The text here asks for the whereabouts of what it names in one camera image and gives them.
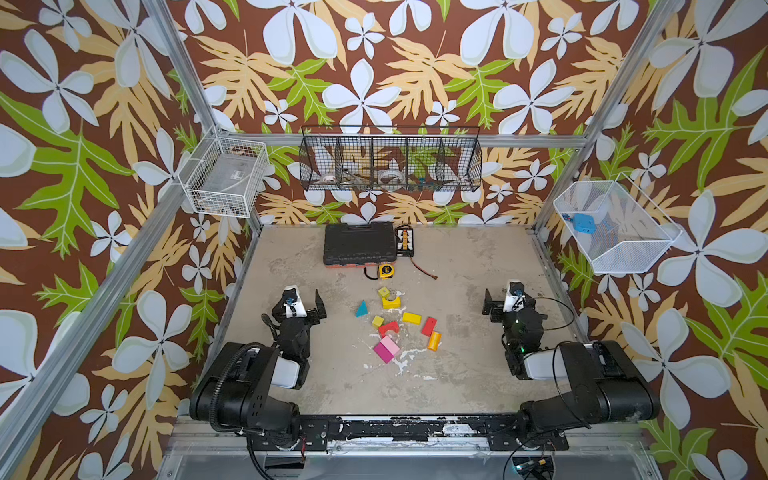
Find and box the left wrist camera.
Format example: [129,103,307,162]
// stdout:
[279,286,303,318]

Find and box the white mesh basket right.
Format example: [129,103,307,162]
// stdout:
[554,174,683,275]

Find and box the yellow tape measure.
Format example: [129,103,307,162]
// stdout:
[378,263,395,279]

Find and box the blue object in basket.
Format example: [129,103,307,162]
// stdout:
[570,213,597,235]

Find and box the magenta block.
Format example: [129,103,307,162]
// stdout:
[373,342,394,364]

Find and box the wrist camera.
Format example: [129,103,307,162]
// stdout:
[279,286,303,318]
[503,280,526,313]

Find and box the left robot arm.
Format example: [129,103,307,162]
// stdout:
[189,286,327,440]

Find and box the light pink block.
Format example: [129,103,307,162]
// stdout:
[381,335,400,356]

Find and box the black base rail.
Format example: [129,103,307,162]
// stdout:
[246,413,569,453]

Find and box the red arch block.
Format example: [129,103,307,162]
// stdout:
[378,321,400,338]

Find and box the black battery holder box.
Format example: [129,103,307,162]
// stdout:
[395,225,415,258]

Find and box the red rectangular block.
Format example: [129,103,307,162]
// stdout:
[421,317,437,337]

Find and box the yellow rectangular block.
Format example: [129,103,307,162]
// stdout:
[402,312,422,325]

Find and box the black wire basket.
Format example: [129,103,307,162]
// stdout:
[298,125,483,192]

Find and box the teal triangle block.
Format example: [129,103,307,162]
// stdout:
[355,301,369,318]

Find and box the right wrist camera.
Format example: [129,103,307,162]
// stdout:
[503,280,526,313]

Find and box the black tool case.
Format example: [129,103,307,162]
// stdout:
[323,222,398,267]

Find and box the white wire basket left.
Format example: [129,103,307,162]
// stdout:
[179,128,271,219]

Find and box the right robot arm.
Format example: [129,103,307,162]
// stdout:
[482,282,661,441]

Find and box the yellow arch block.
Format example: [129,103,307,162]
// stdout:
[382,295,402,310]

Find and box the orange cylinder block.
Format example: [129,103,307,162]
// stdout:
[427,331,441,352]

